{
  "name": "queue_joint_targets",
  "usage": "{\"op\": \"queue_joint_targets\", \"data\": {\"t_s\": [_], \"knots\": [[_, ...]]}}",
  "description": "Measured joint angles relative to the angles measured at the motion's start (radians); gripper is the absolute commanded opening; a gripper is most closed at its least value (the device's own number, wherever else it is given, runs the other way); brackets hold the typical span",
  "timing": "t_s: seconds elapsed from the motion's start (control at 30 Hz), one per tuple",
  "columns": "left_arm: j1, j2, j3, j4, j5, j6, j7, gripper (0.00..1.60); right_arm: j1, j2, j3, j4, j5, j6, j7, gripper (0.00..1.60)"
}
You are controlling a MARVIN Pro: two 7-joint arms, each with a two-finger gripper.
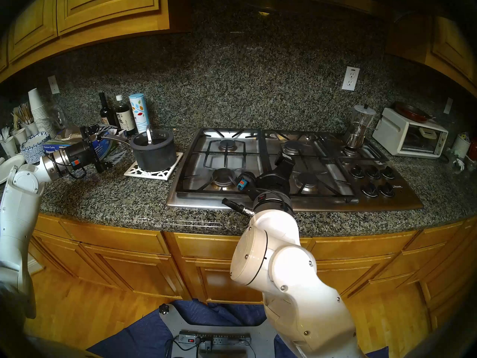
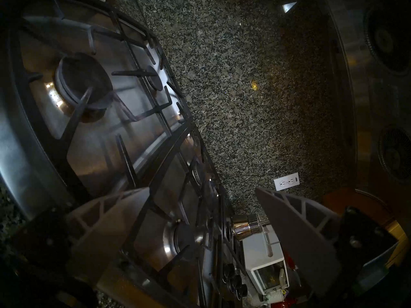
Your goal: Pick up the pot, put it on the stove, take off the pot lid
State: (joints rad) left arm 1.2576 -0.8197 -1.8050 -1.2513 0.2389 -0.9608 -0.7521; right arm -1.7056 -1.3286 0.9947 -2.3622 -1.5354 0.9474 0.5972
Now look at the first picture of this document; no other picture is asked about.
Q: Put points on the blue moving blanket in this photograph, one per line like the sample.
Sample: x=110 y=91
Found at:
x=141 y=338

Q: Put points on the white wall power outlet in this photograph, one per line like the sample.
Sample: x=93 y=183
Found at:
x=350 y=78

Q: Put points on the dark grey saucepan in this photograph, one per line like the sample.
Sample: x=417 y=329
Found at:
x=154 y=157

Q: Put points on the white plastic forks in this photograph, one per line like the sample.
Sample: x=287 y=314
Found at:
x=5 y=133

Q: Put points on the wooden upper cabinet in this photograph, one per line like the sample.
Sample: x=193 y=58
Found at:
x=111 y=6
x=451 y=47

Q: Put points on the red frying pan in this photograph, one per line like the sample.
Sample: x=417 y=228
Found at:
x=411 y=113

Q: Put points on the blue patterned bowl stack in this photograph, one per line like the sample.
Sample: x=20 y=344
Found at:
x=33 y=152

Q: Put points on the black stove knob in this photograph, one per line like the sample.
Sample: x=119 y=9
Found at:
x=387 y=190
x=357 y=171
x=369 y=189
x=372 y=172
x=388 y=172

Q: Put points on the white toaster oven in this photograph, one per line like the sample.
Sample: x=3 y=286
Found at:
x=391 y=133

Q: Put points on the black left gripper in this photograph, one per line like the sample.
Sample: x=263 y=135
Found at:
x=80 y=154

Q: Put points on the stack of white paper cups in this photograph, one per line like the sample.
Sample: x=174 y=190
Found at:
x=37 y=107

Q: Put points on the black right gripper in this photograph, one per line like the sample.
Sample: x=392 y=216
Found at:
x=275 y=182

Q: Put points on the dark wine bottle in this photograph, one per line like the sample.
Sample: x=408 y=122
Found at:
x=106 y=115

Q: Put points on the blue leaf print canister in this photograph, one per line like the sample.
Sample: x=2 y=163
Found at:
x=139 y=113

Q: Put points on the white wall switch plate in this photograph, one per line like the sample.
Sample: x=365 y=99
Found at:
x=53 y=85
x=448 y=105

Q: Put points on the white lattice trivet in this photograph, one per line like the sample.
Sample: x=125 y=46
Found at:
x=164 y=173

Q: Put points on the red kitchen container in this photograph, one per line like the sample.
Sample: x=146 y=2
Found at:
x=473 y=150

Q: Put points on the soy sauce bottle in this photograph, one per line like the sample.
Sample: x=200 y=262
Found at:
x=123 y=118

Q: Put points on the white paper cup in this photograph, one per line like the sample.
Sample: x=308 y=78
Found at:
x=32 y=128
x=20 y=136
x=9 y=147

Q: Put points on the white paper plate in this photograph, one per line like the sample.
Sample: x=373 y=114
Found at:
x=11 y=167

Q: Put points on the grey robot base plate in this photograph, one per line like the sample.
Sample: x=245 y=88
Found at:
x=175 y=323

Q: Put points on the clear plastic bag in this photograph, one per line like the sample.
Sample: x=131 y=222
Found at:
x=57 y=116

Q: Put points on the small white figurine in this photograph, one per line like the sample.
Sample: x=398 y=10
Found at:
x=459 y=164

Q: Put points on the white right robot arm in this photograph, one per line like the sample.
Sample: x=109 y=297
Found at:
x=287 y=279

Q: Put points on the wooden chopsticks bundle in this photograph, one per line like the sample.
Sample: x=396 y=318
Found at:
x=25 y=115

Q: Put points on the wooden lower cabinets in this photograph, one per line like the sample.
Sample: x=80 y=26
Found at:
x=130 y=264

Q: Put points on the black base knob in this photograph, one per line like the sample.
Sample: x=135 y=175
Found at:
x=164 y=308

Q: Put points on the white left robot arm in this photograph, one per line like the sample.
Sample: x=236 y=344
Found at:
x=22 y=182

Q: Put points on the white ceramic mug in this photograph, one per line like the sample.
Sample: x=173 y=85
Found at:
x=461 y=147

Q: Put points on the stainless steel gas cooktop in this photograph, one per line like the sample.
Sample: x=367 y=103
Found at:
x=208 y=167

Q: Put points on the grey power strip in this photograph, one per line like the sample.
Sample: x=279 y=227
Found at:
x=223 y=339

